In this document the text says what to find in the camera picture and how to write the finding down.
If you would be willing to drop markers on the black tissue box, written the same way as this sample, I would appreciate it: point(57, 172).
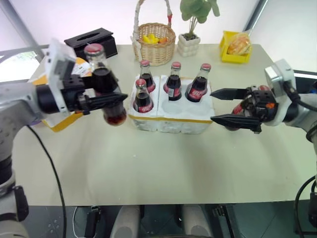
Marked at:
point(86, 37)

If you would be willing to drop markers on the white box with yellow tape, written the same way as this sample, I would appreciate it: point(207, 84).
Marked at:
point(58, 123)

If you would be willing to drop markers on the yellow plastic bin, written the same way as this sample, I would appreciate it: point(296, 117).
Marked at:
point(234, 59)

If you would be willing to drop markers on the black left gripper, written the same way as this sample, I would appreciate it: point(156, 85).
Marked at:
point(73, 93)

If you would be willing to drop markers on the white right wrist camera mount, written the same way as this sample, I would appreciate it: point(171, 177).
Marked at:
point(280, 74)

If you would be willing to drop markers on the glass cola bottle red cap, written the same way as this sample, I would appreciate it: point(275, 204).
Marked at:
point(105, 79)
point(146, 78)
point(237, 108)
point(198, 90)
point(143, 101)
point(174, 86)

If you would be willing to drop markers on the dark window frame bar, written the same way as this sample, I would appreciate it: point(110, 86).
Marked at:
point(256, 15)
point(22, 27)

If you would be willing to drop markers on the grey rounded shape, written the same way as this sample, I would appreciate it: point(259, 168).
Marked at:
point(125, 223)
point(196, 223)

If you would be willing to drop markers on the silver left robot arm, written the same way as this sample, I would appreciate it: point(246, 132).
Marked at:
point(15, 106)

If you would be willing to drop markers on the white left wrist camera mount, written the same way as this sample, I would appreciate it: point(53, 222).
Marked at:
point(58, 53)

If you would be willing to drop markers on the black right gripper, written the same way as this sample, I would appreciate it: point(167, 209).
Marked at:
point(262, 101)

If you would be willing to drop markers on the black bracket under table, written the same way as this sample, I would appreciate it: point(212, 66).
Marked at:
point(92, 220)
point(223, 218)

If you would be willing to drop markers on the bagged bread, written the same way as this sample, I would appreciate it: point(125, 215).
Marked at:
point(239, 45)

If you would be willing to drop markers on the white foam bottle crate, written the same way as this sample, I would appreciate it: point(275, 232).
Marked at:
point(173, 116)

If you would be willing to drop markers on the yellow toy banana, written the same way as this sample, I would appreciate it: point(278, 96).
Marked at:
point(149, 39)

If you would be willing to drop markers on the green artificial plant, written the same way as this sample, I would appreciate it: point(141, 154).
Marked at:
point(198, 10)

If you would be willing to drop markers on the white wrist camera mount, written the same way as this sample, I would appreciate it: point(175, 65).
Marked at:
point(58, 53)
point(280, 74)

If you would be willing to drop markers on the white bubble plant pot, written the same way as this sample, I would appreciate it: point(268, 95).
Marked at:
point(188, 45)

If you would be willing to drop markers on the orange toy fruit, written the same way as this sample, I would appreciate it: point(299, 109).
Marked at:
point(163, 40)

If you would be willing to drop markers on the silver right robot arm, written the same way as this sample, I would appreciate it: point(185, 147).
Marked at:
point(307, 116)

